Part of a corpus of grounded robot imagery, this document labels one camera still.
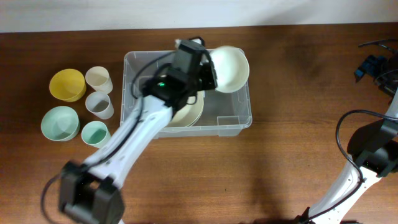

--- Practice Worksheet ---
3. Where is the white bowl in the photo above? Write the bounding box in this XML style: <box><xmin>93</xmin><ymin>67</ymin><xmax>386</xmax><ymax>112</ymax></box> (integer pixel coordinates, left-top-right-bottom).
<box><xmin>210</xmin><ymin>45</ymin><xmax>250</xmax><ymax>93</ymax></box>

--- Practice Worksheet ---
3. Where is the beige bowl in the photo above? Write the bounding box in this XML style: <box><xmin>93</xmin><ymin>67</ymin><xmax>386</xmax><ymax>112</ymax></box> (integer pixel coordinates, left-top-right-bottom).
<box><xmin>167</xmin><ymin>91</ymin><xmax>204</xmax><ymax>128</ymax></box>

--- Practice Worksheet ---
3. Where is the cream cup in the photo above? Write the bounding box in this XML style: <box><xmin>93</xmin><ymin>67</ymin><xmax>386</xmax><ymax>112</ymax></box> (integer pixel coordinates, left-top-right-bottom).
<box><xmin>85</xmin><ymin>66</ymin><xmax>113</xmax><ymax>94</ymax></box>

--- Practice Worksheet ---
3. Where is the translucent grey cup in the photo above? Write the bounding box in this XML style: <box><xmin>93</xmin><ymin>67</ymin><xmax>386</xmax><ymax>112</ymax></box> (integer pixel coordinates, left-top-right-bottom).
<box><xmin>85</xmin><ymin>91</ymin><xmax>114</xmax><ymax>119</ymax></box>

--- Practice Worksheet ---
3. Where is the mint green cup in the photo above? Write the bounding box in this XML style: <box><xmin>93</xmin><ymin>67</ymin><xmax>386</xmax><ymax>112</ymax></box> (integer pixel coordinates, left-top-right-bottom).
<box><xmin>81</xmin><ymin>121</ymin><xmax>111</xmax><ymax>149</ymax></box>

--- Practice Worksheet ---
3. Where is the yellow bowl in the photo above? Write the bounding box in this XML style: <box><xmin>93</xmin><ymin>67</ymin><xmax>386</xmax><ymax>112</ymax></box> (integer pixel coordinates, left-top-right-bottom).
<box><xmin>49</xmin><ymin>68</ymin><xmax>86</xmax><ymax>102</ymax></box>

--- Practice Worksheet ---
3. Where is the mint green bowl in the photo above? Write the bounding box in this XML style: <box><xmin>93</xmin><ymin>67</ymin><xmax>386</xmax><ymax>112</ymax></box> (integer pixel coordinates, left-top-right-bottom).
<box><xmin>40</xmin><ymin>106</ymin><xmax>80</xmax><ymax>141</ymax></box>

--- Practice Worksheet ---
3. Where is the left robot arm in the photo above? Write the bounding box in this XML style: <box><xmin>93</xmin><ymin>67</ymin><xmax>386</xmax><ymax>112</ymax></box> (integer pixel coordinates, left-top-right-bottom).
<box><xmin>58</xmin><ymin>37</ymin><xmax>217</xmax><ymax>223</ymax></box>

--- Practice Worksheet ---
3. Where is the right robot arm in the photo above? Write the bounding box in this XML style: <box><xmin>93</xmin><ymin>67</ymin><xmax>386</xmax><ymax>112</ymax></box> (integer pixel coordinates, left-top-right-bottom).
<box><xmin>295</xmin><ymin>54</ymin><xmax>397</xmax><ymax>223</ymax></box>

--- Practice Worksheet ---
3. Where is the clear plastic storage bin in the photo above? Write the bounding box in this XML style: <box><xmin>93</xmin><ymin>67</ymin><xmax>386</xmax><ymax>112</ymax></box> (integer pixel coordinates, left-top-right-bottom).
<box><xmin>120</xmin><ymin>50</ymin><xmax>252</xmax><ymax>139</ymax></box>

